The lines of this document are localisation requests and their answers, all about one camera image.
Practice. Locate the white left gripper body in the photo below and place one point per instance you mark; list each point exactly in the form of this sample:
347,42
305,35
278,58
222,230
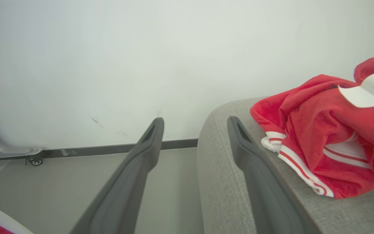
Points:
368,92

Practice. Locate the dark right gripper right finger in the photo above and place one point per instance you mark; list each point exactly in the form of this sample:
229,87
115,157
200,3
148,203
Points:
268,195

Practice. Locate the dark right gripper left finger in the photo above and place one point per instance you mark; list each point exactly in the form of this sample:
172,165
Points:
125,188

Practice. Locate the red garment with white stripes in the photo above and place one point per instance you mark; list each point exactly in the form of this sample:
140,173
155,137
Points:
320,130

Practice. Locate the grey fabric sofa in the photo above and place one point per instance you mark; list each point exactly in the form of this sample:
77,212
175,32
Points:
219,182

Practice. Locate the black baseboard strip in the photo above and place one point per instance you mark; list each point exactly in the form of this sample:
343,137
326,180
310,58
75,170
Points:
109,149

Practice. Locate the small black caster wheel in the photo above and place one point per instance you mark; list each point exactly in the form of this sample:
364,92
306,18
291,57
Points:
36,161

